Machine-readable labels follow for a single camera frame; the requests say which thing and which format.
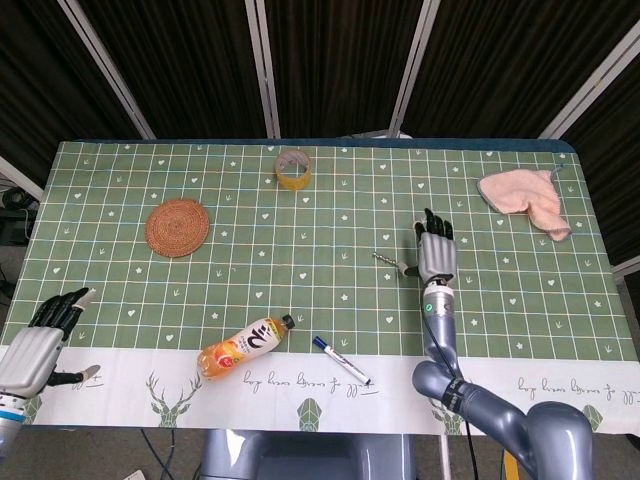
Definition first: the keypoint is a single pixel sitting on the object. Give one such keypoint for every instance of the green grid tablecloth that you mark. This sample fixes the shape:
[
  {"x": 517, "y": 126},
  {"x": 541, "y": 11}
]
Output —
[{"x": 300, "y": 280}]

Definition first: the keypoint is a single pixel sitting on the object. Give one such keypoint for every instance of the pink towel cloth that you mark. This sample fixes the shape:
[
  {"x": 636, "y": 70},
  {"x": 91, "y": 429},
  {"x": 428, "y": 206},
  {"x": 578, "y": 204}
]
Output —
[{"x": 520, "y": 192}]

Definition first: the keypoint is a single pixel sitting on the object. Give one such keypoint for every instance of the dark ribbed partition panel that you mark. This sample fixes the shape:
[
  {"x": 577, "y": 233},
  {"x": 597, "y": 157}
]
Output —
[
  {"x": 615, "y": 165},
  {"x": 185, "y": 65},
  {"x": 40, "y": 75},
  {"x": 340, "y": 65},
  {"x": 510, "y": 60}
]

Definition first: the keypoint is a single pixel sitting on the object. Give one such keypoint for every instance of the yellow packing tape roll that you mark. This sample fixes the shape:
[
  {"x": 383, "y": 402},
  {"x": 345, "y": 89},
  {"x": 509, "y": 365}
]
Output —
[{"x": 295, "y": 177}]

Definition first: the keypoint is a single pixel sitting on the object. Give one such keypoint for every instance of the grey robot torso base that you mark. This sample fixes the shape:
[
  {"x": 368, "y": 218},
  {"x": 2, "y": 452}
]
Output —
[{"x": 300, "y": 457}]

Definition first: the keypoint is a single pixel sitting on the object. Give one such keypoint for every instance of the black floor equipment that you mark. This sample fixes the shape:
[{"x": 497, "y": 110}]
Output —
[{"x": 15, "y": 215}]

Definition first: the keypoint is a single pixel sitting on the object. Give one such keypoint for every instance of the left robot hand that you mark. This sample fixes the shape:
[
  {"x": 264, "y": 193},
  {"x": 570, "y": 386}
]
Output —
[{"x": 30, "y": 355}]

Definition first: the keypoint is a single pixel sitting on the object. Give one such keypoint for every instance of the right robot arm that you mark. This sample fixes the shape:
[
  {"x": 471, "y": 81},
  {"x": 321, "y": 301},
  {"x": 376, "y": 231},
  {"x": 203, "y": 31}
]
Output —
[{"x": 500, "y": 415}]

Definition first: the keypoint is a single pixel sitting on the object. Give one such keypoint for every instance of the orange juice plastic bottle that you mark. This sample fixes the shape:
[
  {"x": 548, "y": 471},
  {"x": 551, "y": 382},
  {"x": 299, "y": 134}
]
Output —
[{"x": 240, "y": 347}]

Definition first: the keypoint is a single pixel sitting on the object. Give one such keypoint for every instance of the blue capped whiteboard marker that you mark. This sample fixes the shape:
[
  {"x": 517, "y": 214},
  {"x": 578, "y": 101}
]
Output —
[{"x": 342, "y": 361}]

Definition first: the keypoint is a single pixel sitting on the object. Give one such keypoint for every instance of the round woven rattan coaster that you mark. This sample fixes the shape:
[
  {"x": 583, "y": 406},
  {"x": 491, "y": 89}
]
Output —
[{"x": 177, "y": 228}]

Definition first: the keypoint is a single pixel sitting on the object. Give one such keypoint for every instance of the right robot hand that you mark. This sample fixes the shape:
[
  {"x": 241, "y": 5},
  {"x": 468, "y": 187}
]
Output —
[{"x": 437, "y": 255}]

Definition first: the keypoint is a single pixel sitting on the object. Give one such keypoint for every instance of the white partition frame post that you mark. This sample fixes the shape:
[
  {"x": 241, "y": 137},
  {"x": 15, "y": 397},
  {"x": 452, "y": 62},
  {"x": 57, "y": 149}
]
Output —
[
  {"x": 595, "y": 85},
  {"x": 412, "y": 70},
  {"x": 20, "y": 177},
  {"x": 265, "y": 70},
  {"x": 627, "y": 271},
  {"x": 107, "y": 70}
]

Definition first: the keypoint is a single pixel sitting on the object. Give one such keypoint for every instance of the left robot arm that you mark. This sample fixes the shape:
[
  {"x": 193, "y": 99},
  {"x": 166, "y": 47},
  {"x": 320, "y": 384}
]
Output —
[{"x": 9, "y": 425}]

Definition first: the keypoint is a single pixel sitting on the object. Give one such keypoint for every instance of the metal bead chain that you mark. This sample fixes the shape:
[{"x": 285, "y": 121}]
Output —
[{"x": 387, "y": 260}]

